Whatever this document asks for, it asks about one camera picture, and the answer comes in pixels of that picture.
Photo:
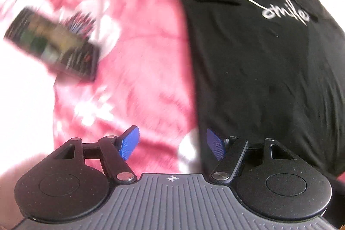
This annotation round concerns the black T-shirt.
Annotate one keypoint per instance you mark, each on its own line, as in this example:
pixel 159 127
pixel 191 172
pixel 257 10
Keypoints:
pixel 256 71

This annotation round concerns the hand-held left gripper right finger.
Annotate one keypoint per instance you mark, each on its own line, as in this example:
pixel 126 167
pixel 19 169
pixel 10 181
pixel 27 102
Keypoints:
pixel 215 143

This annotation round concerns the pale pink quilt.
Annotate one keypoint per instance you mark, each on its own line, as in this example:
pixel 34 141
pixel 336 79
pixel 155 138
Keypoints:
pixel 21 98

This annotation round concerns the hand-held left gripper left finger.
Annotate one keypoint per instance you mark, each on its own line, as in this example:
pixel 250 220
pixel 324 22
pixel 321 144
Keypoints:
pixel 129 142

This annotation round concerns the pink floral blanket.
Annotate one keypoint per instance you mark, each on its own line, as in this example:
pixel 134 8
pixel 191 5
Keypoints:
pixel 140 57

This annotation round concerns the black smartphone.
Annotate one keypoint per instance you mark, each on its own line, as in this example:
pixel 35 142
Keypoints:
pixel 54 41

